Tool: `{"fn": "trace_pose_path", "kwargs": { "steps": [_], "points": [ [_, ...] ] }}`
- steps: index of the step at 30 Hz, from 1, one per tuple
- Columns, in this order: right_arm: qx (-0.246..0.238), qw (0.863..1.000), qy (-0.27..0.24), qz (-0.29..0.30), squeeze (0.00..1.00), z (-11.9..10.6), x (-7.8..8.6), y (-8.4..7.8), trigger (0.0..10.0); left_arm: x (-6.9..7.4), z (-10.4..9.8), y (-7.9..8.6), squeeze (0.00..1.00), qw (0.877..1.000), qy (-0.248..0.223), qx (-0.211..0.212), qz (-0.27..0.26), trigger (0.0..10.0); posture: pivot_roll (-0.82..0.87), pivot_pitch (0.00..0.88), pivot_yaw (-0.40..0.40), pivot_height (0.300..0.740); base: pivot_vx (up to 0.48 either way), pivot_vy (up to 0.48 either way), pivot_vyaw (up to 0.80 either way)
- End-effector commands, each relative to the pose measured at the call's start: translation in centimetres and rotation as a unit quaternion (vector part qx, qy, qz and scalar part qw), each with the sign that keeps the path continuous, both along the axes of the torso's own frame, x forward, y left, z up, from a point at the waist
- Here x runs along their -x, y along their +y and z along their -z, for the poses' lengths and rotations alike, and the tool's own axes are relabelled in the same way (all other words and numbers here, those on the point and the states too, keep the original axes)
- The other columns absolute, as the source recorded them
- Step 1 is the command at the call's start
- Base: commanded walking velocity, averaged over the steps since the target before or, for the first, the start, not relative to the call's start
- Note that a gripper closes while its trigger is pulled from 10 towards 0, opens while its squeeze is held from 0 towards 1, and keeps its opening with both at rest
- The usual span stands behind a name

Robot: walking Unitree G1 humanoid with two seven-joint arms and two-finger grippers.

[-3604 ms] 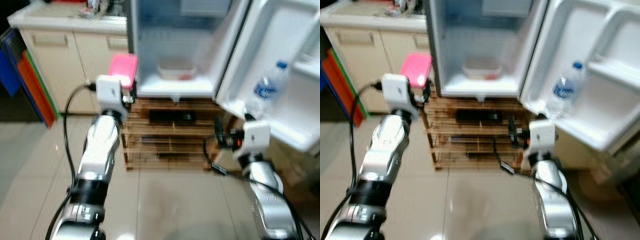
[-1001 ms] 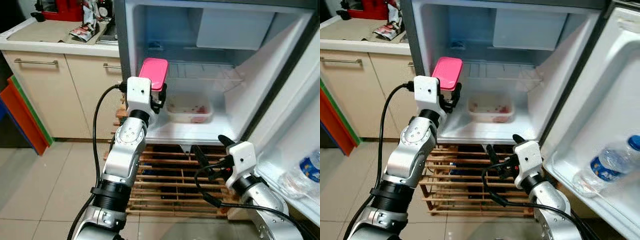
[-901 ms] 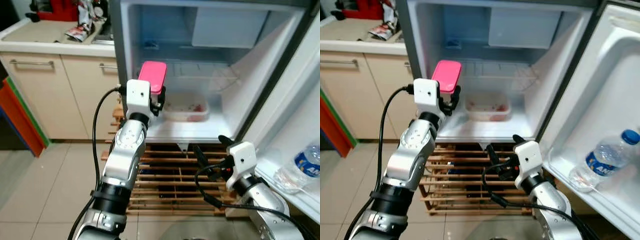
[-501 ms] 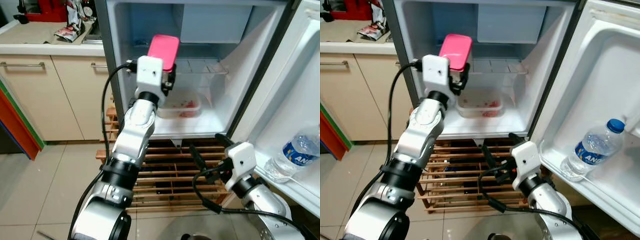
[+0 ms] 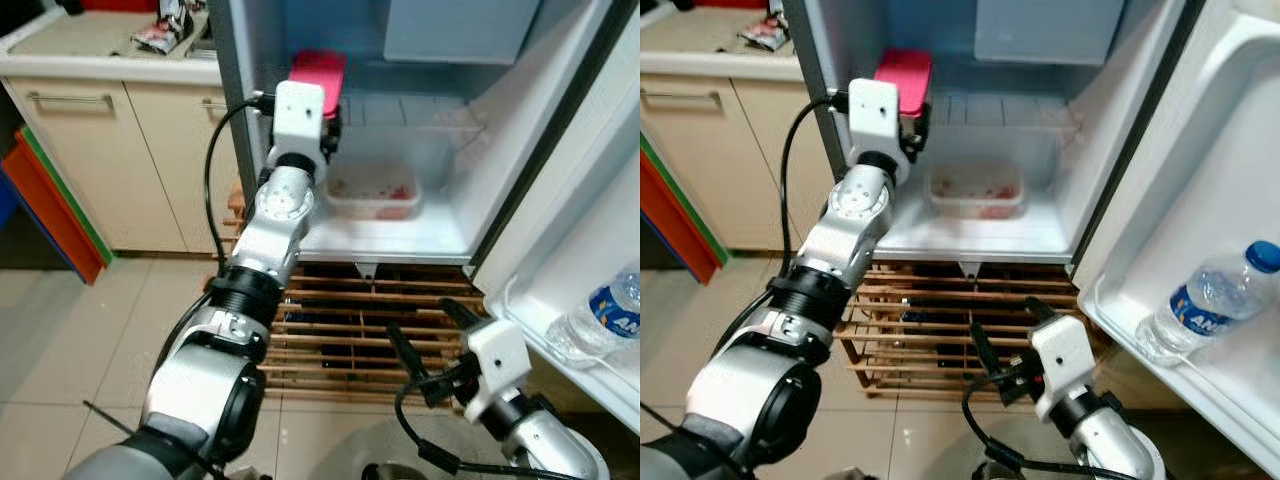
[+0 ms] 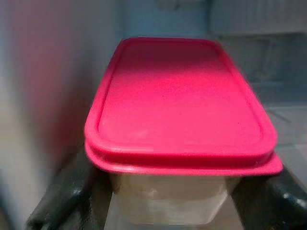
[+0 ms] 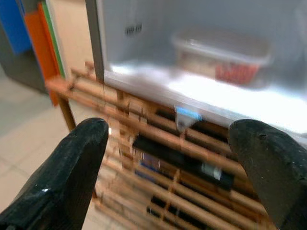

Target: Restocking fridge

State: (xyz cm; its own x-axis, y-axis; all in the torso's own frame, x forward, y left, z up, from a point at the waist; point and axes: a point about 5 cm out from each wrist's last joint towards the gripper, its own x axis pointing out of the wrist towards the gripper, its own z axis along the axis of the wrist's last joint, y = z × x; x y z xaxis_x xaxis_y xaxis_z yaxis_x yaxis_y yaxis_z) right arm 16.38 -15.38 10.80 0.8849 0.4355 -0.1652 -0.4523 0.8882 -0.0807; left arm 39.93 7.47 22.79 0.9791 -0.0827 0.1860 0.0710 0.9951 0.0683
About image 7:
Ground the wooden slatted rack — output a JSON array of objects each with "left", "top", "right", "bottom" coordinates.
[{"left": 45, "top": 61, "right": 276, "bottom": 230}]

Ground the beige kitchen cabinet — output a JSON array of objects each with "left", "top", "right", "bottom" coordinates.
[{"left": 47, "top": 0, "right": 96, "bottom": 72}]

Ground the blue white label tag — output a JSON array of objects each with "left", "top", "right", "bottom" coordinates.
[{"left": 174, "top": 105, "right": 203, "bottom": 134}]

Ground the orange green blue board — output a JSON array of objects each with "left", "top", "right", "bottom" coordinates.
[{"left": 0, "top": 0, "right": 67, "bottom": 106}]

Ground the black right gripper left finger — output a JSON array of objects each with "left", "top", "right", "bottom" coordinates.
[{"left": 0, "top": 117, "right": 110, "bottom": 230}]

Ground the black wine bottle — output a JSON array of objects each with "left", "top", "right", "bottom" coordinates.
[{"left": 131, "top": 134, "right": 236, "bottom": 191}]

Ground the grey small fridge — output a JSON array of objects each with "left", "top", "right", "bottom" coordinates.
[{"left": 85, "top": 0, "right": 307, "bottom": 142}]

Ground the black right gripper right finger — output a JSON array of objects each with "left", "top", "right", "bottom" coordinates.
[{"left": 227, "top": 118, "right": 307, "bottom": 230}]

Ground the clear plastic food container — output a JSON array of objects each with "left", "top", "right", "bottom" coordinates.
[{"left": 171, "top": 30, "right": 273, "bottom": 86}]

